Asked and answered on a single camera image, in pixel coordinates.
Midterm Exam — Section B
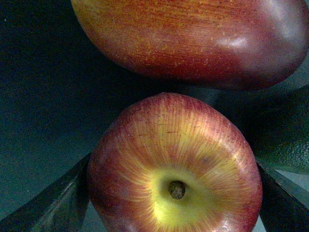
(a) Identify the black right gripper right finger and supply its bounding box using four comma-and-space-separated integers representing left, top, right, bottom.
257, 162, 309, 232

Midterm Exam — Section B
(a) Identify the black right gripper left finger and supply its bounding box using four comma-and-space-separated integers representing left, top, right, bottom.
0, 154, 91, 232

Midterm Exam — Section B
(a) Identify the red yellow apple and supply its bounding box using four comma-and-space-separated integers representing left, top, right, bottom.
87, 93, 262, 232

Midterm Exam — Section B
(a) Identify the orange red mango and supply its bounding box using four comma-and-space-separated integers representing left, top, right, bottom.
71, 0, 309, 90

